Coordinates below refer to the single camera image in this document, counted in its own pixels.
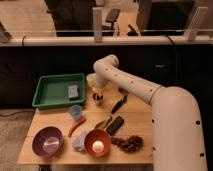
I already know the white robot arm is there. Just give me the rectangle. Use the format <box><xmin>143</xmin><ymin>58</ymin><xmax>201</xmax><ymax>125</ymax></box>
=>
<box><xmin>93</xmin><ymin>55</ymin><xmax>208</xmax><ymax>171</ymax></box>

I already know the small metal cup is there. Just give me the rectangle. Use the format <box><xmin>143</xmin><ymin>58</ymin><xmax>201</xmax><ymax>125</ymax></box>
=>
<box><xmin>93</xmin><ymin>93</ymin><xmax>103</xmax><ymax>106</ymax></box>

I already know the white paper cup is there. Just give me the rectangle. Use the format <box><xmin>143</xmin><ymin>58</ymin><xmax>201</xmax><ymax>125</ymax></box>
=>
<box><xmin>86</xmin><ymin>73</ymin><xmax>96</xmax><ymax>90</ymax></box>

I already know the blue plastic cup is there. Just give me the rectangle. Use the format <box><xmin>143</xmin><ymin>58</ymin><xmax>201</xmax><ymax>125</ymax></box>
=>
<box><xmin>69</xmin><ymin>105</ymin><xmax>82</xmax><ymax>121</ymax></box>

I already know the blue sponge in tray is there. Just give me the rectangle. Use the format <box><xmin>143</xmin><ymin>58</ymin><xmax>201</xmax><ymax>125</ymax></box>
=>
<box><xmin>68</xmin><ymin>85</ymin><xmax>79</xmax><ymax>99</ymax></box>

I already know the red chili pepper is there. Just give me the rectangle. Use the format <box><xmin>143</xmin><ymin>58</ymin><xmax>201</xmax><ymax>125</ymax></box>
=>
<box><xmin>68</xmin><ymin>116</ymin><xmax>86</xmax><ymax>137</ymax></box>

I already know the wooden table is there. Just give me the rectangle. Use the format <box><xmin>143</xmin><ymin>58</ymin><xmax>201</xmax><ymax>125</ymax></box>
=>
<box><xmin>17</xmin><ymin>82</ymin><xmax>152</xmax><ymax>165</ymax></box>

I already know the black rectangular block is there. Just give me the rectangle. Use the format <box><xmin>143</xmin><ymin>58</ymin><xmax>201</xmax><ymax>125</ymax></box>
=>
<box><xmin>106</xmin><ymin>116</ymin><xmax>124</xmax><ymax>135</ymax></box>

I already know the red bowl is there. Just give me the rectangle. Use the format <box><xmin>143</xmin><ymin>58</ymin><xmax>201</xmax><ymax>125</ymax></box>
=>
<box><xmin>84</xmin><ymin>129</ymin><xmax>111</xmax><ymax>157</ymax></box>

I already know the green plastic tray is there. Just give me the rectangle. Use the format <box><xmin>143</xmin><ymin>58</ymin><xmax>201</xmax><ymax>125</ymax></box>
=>
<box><xmin>32</xmin><ymin>73</ymin><xmax>86</xmax><ymax>109</ymax></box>

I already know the white egg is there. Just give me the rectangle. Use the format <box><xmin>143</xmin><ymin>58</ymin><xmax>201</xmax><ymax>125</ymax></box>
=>
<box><xmin>92</xmin><ymin>141</ymin><xmax>104</xmax><ymax>153</ymax></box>

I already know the light blue crumpled cloth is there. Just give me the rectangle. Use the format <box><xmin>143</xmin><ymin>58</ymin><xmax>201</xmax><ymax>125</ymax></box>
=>
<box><xmin>72</xmin><ymin>132</ymin><xmax>87</xmax><ymax>152</ymax></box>

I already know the bunch of dark grapes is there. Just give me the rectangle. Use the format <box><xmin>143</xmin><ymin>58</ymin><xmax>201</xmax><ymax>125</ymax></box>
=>
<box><xmin>111</xmin><ymin>135</ymin><xmax>143</xmax><ymax>153</ymax></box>

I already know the purple bowl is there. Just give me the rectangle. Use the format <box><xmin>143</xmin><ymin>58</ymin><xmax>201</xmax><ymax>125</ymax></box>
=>
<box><xmin>32</xmin><ymin>126</ymin><xmax>63</xmax><ymax>157</ymax></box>

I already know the black handled brush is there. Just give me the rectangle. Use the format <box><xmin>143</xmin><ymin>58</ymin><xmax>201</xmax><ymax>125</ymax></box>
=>
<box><xmin>111</xmin><ymin>87</ymin><xmax>128</xmax><ymax>114</ymax></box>

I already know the yellow handled tool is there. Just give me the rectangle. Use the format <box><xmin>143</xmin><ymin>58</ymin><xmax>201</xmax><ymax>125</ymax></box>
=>
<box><xmin>95</xmin><ymin>116</ymin><xmax>112</xmax><ymax>129</ymax></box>

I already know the white horizontal rail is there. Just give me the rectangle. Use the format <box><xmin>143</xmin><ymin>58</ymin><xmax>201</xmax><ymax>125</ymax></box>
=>
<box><xmin>0</xmin><ymin>35</ymin><xmax>213</xmax><ymax>47</ymax></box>

